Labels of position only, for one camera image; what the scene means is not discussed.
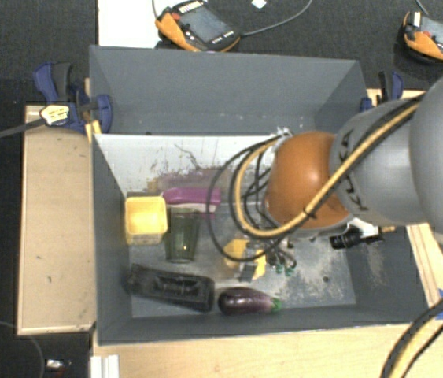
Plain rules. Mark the yellow and black block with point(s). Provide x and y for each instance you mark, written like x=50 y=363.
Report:
x=237 y=249

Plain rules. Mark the purple toy eggplant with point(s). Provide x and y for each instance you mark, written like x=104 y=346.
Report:
x=244 y=302

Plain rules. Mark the dark green glass cup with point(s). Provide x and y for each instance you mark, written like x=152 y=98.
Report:
x=181 y=236

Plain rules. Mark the purple flat box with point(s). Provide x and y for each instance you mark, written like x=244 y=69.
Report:
x=191 y=197

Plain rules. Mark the black long flat block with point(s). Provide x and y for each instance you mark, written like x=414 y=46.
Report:
x=174 y=287

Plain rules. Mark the yellow square cup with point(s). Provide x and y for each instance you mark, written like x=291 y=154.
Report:
x=146 y=215

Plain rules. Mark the grey metal bin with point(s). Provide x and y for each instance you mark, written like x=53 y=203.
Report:
x=205 y=93

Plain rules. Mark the pale wood board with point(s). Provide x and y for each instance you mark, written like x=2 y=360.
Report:
x=57 y=219

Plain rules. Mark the black cylinder on white bracket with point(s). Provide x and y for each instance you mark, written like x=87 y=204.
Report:
x=345 y=240

